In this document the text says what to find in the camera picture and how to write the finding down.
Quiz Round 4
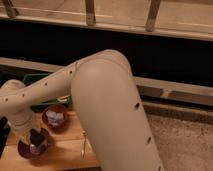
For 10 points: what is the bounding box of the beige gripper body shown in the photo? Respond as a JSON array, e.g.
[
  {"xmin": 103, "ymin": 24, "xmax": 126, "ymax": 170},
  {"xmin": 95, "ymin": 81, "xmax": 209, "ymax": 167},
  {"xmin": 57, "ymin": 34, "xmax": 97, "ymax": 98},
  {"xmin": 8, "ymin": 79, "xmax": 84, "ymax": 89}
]
[{"xmin": 8, "ymin": 115, "xmax": 38, "ymax": 142}]

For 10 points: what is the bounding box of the black eraser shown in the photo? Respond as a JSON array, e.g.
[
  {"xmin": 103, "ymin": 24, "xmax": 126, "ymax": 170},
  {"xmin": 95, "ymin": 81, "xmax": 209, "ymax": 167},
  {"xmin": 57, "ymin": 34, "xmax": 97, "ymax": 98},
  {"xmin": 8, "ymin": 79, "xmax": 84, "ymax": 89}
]
[{"xmin": 30, "ymin": 129, "xmax": 45, "ymax": 147}]

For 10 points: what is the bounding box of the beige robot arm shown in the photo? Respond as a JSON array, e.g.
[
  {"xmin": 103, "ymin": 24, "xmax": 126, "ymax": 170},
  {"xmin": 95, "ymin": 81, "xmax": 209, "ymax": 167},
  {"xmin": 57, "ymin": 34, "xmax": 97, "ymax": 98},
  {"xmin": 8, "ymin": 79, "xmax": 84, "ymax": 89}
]
[{"xmin": 0, "ymin": 50, "xmax": 165, "ymax": 171}]

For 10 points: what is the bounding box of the purple bowl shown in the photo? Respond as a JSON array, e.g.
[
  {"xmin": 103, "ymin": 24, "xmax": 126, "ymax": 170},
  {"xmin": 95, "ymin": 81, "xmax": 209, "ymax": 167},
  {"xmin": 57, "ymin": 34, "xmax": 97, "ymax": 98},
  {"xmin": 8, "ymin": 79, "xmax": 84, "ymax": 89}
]
[{"xmin": 17, "ymin": 128, "xmax": 50, "ymax": 159}]

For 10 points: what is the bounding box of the red bowl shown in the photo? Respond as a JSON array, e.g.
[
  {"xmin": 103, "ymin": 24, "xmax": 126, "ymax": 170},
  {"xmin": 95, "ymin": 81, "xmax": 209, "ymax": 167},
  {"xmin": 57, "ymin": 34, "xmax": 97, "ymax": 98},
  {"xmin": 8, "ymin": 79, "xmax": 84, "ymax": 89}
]
[{"xmin": 42, "ymin": 104, "xmax": 68, "ymax": 129}]

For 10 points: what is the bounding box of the crumpled white paper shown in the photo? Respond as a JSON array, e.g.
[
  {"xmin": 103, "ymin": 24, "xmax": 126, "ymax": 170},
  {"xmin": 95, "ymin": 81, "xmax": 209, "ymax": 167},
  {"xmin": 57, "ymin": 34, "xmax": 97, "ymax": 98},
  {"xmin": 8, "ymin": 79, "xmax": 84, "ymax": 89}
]
[{"xmin": 46, "ymin": 110, "xmax": 64, "ymax": 126}]

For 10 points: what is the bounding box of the green plastic tray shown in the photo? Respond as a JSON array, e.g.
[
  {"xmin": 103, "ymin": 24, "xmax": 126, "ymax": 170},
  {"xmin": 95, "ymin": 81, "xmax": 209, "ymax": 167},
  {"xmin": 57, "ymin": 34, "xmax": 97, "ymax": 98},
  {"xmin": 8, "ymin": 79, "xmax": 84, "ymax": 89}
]
[{"xmin": 23, "ymin": 73, "xmax": 71, "ymax": 112}]

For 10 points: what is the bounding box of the yellow banana toy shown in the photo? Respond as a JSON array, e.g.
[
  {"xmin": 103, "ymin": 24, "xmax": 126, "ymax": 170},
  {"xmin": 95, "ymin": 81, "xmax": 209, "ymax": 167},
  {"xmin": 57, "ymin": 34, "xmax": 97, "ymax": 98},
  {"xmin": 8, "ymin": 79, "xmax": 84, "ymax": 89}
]
[{"xmin": 57, "ymin": 96, "xmax": 70, "ymax": 103}]

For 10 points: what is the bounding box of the silver fork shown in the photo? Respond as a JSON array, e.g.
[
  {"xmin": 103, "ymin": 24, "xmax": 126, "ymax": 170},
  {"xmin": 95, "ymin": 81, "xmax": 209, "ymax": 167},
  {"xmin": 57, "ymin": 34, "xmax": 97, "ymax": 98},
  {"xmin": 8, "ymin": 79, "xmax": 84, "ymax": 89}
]
[{"xmin": 81, "ymin": 131, "xmax": 87, "ymax": 158}]

